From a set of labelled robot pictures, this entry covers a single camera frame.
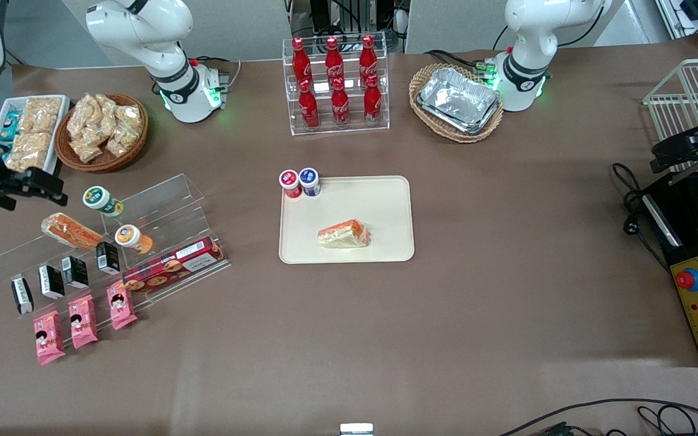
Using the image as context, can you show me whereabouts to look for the white rectangular plastic tray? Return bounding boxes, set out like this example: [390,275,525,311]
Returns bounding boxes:
[0,95,71,177]

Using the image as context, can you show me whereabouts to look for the oval light wicker basket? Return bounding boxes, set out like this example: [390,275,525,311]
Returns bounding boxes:
[409,63,505,144]

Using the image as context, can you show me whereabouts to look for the green capped drink bottle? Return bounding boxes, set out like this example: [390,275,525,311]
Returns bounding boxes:
[82,186,124,219]

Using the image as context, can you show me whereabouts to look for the red cookie box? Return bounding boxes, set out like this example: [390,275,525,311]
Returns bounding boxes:
[122,236,227,294]

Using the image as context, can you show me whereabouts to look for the black equipment rack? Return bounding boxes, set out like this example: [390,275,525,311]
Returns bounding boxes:
[288,0,407,55]

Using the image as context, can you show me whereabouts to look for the blue capped small bottle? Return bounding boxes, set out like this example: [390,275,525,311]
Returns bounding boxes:
[298,168,322,198]

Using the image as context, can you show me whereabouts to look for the white wire basket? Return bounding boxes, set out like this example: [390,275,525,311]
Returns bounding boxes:
[643,58,698,173]

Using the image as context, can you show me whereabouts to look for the long black cable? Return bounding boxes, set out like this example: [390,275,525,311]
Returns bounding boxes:
[497,398,698,436]

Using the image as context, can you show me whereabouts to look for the red capped small bottle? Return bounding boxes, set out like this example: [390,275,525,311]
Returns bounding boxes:
[279,169,302,199]

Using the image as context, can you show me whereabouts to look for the clear acrylic stepped display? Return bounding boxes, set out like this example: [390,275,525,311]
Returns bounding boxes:
[0,209,144,349]
[102,174,231,309]

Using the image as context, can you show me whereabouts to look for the aluminium frame shelf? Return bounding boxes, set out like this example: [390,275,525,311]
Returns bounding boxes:
[655,0,698,50]

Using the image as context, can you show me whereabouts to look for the pink snack packet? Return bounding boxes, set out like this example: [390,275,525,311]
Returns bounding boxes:
[33,310,67,365]
[107,280,138,331]
[68,295,99,350]

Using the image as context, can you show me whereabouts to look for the clear acrylic bottle rack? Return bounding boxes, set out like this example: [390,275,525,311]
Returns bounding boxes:
[282,38,390,136]

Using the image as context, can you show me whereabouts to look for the stacked aluminium foil trays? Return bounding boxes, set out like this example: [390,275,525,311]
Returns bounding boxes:
[417,67,501,135]

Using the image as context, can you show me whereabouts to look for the looped black cable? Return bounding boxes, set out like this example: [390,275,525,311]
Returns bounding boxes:
[637,405,698,436]

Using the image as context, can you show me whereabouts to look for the beige plastic serving tray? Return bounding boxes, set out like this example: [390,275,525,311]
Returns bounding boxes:
[279,176,415,265]

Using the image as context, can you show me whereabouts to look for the red cola bottle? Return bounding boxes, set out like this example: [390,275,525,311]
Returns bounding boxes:
[325,36,345,85]
[359,35,379,82]
[331,78,351,127]
[298,79,321,130]
[291,37,313,91]
[364,74,383,125]

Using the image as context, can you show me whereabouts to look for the black power cable with plug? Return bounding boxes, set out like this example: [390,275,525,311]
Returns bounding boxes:
[611,162,672,274]

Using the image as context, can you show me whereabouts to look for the black lever handle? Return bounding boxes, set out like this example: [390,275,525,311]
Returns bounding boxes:
[651,115,698,174]

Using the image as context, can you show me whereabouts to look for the wrapped crispy rice snack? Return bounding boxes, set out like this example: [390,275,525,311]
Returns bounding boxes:
[5,132,53,173]
[19,97,62,134]

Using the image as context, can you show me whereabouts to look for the clear bag of snacks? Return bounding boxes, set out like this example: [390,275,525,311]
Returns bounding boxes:
[105,124,141,158]
[116,104,144,131]
[67,97,99,141]
[95,94,119,137]
[70,138,105,164]

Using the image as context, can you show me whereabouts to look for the orange capped drink bottle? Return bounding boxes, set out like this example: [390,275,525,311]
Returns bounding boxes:
[115,224,154,255]

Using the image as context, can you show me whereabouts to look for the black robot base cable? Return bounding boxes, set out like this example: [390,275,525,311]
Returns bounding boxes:
[190,56,242,93]
[425,50,496,77]

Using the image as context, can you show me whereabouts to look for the black sealing machine yellow panel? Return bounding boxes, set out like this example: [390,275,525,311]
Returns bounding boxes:
[640,173,698,368]

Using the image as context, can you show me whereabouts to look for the small black carton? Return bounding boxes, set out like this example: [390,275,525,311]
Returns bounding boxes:
[10,277,35,315]
[61,256,89,289]
[38,265,66,300]
[96,241,121,274]

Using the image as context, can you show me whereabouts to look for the round dark wicker basket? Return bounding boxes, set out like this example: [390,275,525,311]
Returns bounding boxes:
[55,93,149,173]

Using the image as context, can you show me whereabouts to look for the triangle sandwich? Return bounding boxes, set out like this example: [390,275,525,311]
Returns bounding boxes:
[317,219,372,249]
[41,213,104,251]

